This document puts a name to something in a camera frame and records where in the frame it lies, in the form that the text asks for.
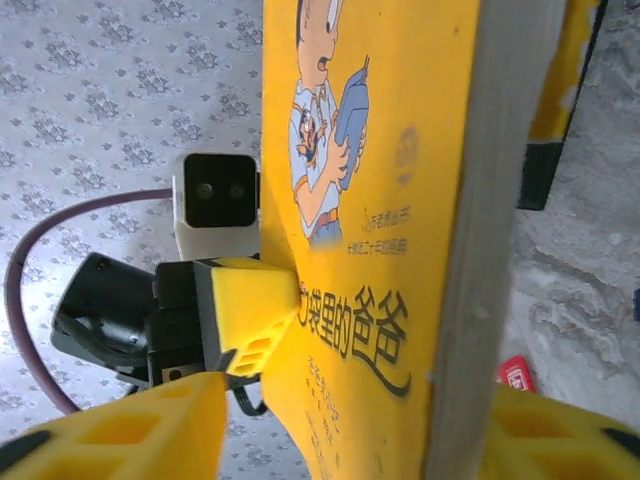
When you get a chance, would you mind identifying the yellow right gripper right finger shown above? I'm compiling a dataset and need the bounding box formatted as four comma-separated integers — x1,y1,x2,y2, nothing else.
482,384,640,480

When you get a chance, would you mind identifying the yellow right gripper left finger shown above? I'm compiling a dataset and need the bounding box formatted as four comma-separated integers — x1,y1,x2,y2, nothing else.
0,372,229,480

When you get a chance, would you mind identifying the red snack packet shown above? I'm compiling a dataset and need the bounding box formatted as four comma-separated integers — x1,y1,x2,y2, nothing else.
494,354,539,394

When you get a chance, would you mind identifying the yellow cartoon book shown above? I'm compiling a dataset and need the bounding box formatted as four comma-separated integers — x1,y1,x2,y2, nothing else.
259,0,609,480

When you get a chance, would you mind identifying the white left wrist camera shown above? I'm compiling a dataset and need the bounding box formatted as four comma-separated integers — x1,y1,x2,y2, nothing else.
171,152,265,261

